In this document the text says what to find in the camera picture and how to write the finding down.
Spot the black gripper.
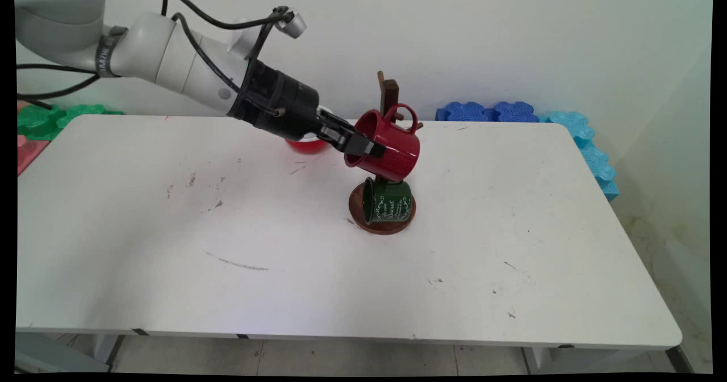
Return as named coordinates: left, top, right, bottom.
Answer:
left=227, top=58, right=388, bottom=159

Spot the red enamel mug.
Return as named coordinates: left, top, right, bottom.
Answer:
left=344, top=103, right=422, bottom=183

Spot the red bowl white inside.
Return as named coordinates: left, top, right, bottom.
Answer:
left=285, top=106, right=333, bottom=155

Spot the dark wooden mug tree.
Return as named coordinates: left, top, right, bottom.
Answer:
left=348, top=71, right=424, bottom=236

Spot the green enamel mug white print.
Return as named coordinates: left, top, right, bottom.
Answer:
left=362, top=176, right=413, bottom=225

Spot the dark blue foam mat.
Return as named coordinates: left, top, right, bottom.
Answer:
left=436, top=101, right=492, bottom=123
left=488, top=101, right=540, bottom=124

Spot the cyan foam mat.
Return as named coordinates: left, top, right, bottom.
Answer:
left=540, top=111, right=595, bottom=145

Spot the light blue foam mat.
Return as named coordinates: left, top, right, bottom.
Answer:
left=576, top=141, right=620, bottom=202

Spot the green foam mat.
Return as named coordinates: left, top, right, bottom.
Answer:
left=17, top=104, right=124, bottom=142

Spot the thin black rod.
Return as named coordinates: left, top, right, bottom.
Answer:
left=16, top=94, right=53, bottom=111

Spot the pink foam mat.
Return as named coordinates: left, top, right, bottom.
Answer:
left=17, top=135, right=52, bottom=176

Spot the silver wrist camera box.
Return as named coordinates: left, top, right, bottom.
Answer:
left=275, top=9, right=308, bottom=40

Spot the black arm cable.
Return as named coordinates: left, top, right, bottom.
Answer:
left=172, top=12, right=283, bottom=117
left=160, top=0, right=291, bottom=31

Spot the black velcro arm strap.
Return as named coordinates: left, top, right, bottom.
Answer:
left=96, top=26, right=128, bottom=78

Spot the black hanging base cable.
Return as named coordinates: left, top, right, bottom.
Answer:
left=16, top=63, right=102, bottom=100

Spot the grey table leg frame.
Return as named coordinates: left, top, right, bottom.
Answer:
left=14, top=332, right=123, bottom=374

